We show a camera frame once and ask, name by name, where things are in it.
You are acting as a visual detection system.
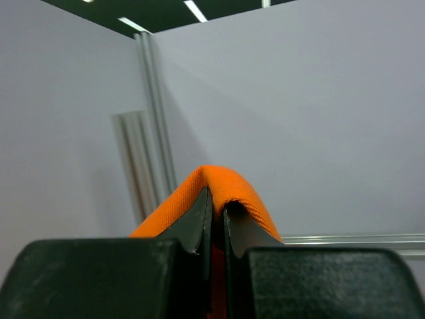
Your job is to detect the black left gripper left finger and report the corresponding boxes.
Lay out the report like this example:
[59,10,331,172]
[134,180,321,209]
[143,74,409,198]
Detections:
[1,187,213,318]

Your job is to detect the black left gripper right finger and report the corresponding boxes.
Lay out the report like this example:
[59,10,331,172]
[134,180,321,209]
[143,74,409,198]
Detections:
[223,207,424,318]

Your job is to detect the orange trousers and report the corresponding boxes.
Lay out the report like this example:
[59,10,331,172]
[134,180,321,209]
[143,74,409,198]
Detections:
[130,165,280,318]

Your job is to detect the aluminium frame post left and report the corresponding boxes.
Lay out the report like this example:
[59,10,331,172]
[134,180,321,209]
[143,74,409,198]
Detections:
[111,32,177,224]

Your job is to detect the aluminium hanging rail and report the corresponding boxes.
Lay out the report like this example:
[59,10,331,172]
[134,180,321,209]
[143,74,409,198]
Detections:
[282,234,424,261]

